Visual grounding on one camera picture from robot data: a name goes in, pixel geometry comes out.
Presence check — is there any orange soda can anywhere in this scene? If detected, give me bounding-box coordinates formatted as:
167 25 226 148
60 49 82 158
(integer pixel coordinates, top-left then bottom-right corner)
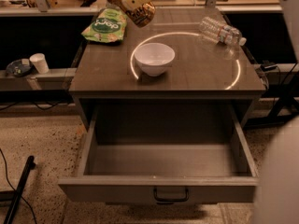
107 0 156 27

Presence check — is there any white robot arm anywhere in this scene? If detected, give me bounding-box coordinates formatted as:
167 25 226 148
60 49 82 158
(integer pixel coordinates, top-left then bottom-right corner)
251 0 299 224

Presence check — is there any grey drawer cabinet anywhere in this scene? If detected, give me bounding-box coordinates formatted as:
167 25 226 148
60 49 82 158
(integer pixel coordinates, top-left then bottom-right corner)
70 7 265 124

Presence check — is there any open grey top drawer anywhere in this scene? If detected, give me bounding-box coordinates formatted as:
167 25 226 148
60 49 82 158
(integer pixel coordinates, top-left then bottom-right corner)
59 104 258 204

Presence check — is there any green snack bag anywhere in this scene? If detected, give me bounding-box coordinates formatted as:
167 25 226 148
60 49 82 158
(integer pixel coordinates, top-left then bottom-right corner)
81 8 127 43

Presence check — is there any white bowl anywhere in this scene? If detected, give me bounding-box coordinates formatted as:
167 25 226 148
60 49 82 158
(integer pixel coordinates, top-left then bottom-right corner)
134 43 175 77

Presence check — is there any clear plastic water bottle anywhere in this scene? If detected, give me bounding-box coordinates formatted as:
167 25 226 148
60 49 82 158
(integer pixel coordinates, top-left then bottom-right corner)
199 17 247 46

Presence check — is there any white paper cup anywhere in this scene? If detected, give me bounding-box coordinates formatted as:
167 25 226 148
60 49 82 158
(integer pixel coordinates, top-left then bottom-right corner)
29 53 49 74

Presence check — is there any dark round plate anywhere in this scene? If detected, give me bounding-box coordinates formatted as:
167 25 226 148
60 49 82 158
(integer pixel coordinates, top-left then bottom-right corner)
6 59 33 77

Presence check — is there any black metal stand leg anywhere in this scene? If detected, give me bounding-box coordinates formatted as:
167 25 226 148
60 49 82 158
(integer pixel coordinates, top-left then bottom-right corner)
4 156 36 224

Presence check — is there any black floor cable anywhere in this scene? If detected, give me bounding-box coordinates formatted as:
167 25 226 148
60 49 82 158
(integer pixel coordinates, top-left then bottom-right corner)
0 147 39 224

